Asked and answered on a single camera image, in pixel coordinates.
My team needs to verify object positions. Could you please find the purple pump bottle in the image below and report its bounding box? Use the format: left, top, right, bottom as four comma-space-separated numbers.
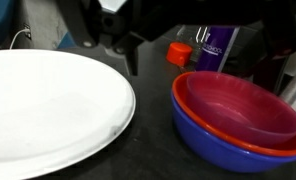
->
194, 26, 241, 73

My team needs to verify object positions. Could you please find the white plate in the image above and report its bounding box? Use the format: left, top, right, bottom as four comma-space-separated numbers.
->
0, 49, 137, 180

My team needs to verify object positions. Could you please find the orange plastic bowl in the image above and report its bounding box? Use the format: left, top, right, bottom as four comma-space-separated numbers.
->
171, 71, 296, 158

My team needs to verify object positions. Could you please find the white wall outlet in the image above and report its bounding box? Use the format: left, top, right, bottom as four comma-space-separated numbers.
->
21, 22, 33, 41

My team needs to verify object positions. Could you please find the blue plastic bowl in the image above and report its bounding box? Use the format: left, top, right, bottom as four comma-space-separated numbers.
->
169, 91, 296, 174

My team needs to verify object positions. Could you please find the pink plastic bowl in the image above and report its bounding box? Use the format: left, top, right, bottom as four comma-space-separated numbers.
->
186, 70, 296, 150

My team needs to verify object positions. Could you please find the white power cable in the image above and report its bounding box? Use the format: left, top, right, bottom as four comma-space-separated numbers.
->
8, 27, 32, 51

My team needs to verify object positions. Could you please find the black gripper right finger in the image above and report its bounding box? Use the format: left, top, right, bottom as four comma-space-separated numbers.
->
237, 0, 296, 78

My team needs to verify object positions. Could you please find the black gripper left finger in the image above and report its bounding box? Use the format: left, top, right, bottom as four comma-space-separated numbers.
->
54, 0, 176, 77

